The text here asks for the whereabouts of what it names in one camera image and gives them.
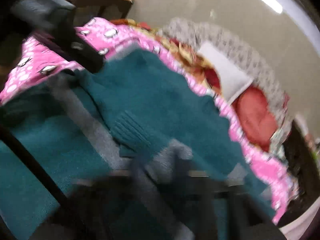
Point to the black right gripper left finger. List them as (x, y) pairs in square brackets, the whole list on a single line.
[(90, 210)]

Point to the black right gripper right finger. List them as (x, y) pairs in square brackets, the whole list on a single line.
[(215, 210)]

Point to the teal grey striped sweater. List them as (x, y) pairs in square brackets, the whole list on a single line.
[(81, 126)]

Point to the dark wooden side table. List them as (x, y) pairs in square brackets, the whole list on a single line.
[(88, 9)]

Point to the pink penguin blanket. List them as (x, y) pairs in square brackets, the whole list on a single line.
[(39, 62)]

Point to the red heart cushion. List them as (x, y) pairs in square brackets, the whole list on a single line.
[(257, 122)]

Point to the dark carved wooden cabinet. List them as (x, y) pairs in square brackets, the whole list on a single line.
[(303, 167)]

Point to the white square pillow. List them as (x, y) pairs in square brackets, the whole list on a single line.
[(233, 80)]

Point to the red yellow patterned blanket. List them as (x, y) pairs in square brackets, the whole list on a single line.
[(194, 64)]

